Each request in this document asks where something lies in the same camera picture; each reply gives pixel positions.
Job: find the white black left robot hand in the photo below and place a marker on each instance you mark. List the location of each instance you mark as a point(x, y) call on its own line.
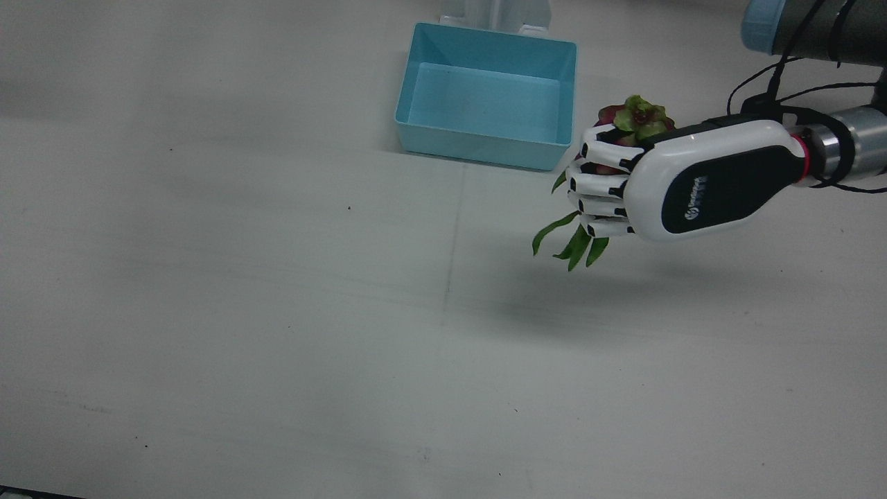
point(700, 184)

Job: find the pink dragon fruit green leaves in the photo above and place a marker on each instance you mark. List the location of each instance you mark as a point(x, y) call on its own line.
point(634, 121)

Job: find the light blue plastic bin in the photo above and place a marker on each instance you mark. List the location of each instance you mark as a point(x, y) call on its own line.
point(486, 97)

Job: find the white stand base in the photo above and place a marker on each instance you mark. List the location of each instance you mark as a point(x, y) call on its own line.
point(495, 15)

